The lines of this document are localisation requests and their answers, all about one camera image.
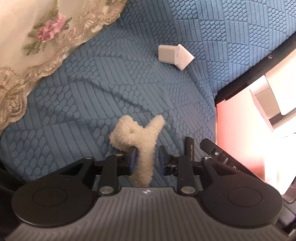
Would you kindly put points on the black sofa frame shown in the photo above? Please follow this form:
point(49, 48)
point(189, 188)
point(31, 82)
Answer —
point(261, 68)

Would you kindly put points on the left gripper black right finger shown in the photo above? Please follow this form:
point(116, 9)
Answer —
point(227, 194)

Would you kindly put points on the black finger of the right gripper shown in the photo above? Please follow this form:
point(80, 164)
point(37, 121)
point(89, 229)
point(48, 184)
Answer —
point(222, 157)

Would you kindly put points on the white charger adapter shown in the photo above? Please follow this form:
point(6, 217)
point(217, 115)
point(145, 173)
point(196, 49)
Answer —
point(175, 55)

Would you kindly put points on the white fluffy plush toy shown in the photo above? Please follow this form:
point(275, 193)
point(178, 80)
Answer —
point(128, 133)

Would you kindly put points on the black cylindrical pen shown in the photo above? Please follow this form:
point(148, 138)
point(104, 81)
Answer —
point(190, 148)

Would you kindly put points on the pink white cardboard box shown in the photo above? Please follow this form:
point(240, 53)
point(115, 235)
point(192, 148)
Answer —
point(257, 126)

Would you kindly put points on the cream floral lace cloth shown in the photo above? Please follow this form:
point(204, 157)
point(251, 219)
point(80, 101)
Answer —
point(36, 36)

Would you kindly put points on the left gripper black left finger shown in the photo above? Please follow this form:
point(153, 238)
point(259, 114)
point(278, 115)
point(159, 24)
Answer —
point(68, 194)

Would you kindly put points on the blue textured sofa cover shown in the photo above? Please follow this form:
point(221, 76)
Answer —
point(71, 112)

